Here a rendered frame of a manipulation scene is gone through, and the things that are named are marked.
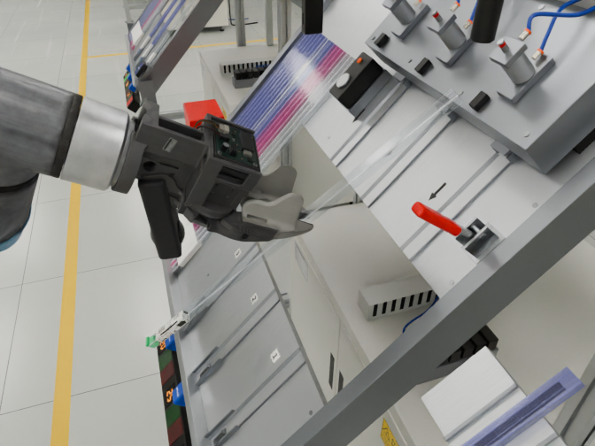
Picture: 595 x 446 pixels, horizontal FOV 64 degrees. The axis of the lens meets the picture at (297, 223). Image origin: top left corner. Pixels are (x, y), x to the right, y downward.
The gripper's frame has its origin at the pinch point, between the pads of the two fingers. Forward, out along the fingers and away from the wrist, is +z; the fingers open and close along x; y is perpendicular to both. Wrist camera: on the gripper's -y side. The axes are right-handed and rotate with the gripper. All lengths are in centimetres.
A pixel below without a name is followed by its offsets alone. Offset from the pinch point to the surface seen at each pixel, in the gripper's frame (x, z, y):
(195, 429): -10.3, 0.2, -31.4
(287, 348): -5.9, 6.6, -15.8
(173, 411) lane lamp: -3.5, 0.7, -41.2
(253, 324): 0.8, 5.2, -21.2
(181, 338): 5.8, -0.3, -35.1
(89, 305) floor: 78, 0, -133
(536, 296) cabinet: 13, 68, -11
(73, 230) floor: 128, -10, -148
